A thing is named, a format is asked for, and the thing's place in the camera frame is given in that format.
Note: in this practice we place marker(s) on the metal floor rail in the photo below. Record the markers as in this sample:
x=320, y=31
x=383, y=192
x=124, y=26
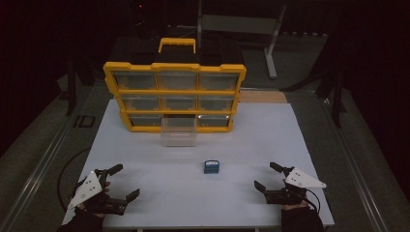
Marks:
x=357, y=167
x=38, y=164

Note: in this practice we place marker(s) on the black tripod stand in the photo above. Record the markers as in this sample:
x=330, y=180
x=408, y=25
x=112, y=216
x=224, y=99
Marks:
x=336, y=96

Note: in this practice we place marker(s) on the small blue box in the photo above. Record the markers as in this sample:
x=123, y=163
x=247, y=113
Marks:
x=211, y=167

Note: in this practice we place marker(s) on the grey metal stand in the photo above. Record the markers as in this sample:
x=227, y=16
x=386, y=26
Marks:
x=238, y=24

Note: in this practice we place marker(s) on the set of clear cabinet drawers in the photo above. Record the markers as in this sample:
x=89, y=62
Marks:
x=135, y=80

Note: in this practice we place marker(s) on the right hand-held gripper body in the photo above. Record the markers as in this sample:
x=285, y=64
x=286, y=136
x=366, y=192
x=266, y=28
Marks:
x=301, y=179

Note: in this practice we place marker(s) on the wooden board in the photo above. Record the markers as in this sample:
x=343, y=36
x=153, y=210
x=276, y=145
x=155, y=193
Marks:
x=262, y=96

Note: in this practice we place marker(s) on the person's right hand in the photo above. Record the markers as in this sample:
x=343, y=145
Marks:
x=298, y=207

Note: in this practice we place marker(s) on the clear plastic drawer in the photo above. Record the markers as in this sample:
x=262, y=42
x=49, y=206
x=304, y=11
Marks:
x=179, y=138

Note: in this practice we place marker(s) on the yellow black organizer cabinet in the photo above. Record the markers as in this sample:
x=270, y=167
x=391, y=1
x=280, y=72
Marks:
x=175, y=67

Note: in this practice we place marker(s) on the black rectangular frame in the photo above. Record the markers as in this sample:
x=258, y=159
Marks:
x=77, y=121

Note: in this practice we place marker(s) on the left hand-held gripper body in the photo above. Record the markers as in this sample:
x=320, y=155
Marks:
x=88, y=190

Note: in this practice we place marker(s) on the person's left hand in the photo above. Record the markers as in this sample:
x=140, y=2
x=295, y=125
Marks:
x=93, y=214

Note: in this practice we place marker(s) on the black post stand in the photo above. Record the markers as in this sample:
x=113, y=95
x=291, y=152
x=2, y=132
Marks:
x=71, y=93

